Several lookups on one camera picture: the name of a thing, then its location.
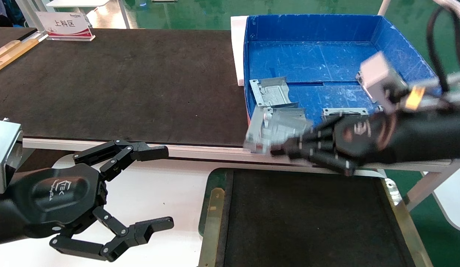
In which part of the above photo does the wooden strip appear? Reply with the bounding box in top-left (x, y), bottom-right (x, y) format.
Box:
top-left (0, 39), bottom-right (40, 75)

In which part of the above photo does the white frame post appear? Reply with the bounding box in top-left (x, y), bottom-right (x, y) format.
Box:
top-left (15, 0), bottom-right (49, 34)

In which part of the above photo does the aluminium table frame rail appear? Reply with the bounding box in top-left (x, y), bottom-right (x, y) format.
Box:
top-left (22, 138), bottom-right (456, 177)

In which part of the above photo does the person in dark clothes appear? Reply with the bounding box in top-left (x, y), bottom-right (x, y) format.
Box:
top-left (0, 0), bottom-right (15, 27)

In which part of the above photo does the white red acrylic sign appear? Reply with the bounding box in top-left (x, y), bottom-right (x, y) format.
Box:
top-left (35, 11), bottom-right (96, 42)

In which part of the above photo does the black tray container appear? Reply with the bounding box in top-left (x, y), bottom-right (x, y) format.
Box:
top-left (198, 168), bottom-right (434, 267)

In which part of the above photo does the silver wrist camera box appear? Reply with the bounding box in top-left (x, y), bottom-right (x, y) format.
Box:
top-left (360, 52), bottom-right (410, 113)
top-left (0, 119), bottom-right (23, 194)

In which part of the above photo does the white foam block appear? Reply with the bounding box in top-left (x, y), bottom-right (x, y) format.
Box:
top-left (230, 16), bottom-right (249, 86)

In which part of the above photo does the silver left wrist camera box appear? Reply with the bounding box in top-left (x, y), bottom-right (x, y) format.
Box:
top-left (0, 119), bottom-right (23, 194)

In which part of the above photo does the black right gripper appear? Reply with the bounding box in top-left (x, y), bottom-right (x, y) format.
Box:
top-left (271, 113), bottom-right (391, 177)

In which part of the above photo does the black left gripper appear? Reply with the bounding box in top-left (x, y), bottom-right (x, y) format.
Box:
top-left (9, 140), bottom-right (175, 262)

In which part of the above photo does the aluminium table leg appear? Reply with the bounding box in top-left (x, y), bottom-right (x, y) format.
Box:
top-left (404, 159), bottom-right (460, 212)

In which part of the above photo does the blue corrugated plastic box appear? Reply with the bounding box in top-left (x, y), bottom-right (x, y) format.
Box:
top-left (243, 14), bottom-right (441, 153)

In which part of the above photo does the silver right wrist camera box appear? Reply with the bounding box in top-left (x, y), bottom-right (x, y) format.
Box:
top-left (360, 52), bottom-right (410, 113)

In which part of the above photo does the black table mat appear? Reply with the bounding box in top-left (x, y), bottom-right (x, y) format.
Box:
top-left (0, 28), bottom-right (252, 148)

